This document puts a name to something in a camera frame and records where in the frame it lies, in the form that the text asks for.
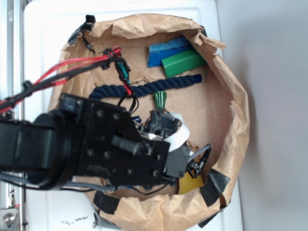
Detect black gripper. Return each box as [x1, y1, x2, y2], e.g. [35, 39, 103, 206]
[59, 93, 190, 188]

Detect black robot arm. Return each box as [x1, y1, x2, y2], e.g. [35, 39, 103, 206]
[0, 94, 190, 191]

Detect yellow sponge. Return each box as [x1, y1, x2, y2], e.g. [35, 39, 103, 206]
[178, 172, 204, 194]

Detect brown paper bag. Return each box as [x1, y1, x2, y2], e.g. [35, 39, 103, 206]
[60, 13, 250, 231]

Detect blue sponge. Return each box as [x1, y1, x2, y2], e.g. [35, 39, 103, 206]
[147, 37, 193, 67]

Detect green rectangular block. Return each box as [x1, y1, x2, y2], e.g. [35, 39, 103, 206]
[162, 48, 206, 78]

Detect white plastic bin lid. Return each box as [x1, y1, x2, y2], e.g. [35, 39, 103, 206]
[23, 0, 244, 231]

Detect dark blue rope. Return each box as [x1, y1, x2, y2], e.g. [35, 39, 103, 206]
[89, 74, 203, 99]

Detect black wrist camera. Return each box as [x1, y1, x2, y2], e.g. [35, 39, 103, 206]
[144, 108, 182, 138]

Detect red and black wire bundle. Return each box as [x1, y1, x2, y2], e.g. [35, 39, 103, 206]
[0, 47, 139, 114]

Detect aluminium rail with bracket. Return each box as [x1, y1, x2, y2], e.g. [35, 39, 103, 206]
[0, 0, 28, 231]

